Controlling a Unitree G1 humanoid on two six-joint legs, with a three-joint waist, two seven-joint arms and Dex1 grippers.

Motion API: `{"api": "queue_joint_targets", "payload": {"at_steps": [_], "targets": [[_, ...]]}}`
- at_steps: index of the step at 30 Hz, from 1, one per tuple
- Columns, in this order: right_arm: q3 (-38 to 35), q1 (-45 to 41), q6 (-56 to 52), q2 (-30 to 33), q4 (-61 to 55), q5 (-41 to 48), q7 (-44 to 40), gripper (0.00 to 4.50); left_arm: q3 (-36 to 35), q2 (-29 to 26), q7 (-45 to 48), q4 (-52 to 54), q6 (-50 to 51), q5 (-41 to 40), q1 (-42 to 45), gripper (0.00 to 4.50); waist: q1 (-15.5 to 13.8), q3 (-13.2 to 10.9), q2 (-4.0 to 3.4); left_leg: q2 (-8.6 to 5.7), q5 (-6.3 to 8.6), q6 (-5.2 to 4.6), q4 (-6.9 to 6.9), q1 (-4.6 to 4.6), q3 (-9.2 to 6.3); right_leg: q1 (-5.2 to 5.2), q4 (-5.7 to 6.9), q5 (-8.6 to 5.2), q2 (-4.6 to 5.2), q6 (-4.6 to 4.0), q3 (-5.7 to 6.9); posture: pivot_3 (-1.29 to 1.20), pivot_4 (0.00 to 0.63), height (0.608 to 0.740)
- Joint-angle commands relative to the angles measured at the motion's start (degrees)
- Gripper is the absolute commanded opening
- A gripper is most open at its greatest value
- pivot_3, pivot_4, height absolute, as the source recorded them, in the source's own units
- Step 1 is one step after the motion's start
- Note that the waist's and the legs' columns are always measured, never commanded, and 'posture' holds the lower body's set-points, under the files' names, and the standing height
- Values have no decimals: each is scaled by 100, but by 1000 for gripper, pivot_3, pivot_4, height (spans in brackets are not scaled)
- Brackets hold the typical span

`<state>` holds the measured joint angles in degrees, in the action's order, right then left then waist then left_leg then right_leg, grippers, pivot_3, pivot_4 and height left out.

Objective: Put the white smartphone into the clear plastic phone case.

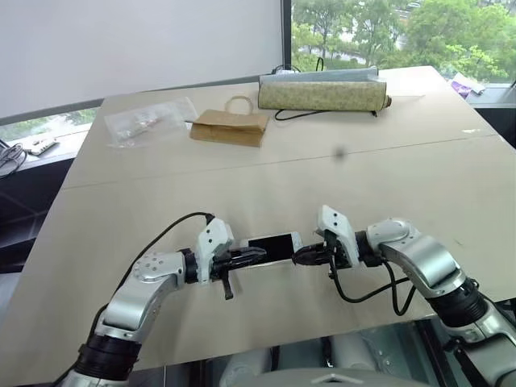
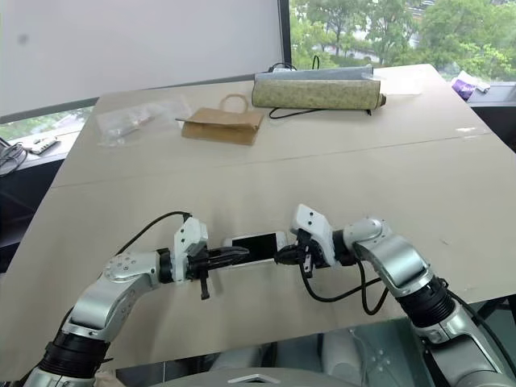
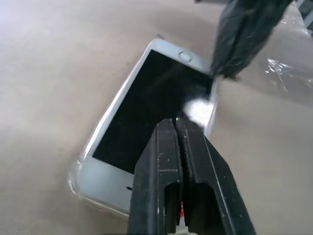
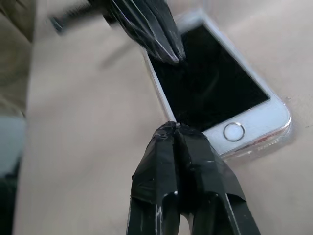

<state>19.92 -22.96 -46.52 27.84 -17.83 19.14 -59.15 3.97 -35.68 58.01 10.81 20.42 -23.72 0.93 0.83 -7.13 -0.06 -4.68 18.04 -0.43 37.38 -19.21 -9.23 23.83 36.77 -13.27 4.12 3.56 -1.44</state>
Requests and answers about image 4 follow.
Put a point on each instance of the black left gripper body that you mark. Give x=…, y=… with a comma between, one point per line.
x=73, y=20

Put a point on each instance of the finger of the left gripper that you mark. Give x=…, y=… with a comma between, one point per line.
x=139, y=22
x=171, y=29

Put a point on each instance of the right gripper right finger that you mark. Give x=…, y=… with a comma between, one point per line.
x=210, y=186

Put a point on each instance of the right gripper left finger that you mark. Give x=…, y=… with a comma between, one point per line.
x=156, y=176

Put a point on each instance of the white smartphone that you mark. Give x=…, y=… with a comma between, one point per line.
x=215, y=83

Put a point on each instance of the clear plastic phone case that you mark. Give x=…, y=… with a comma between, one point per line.
x=244, y=153

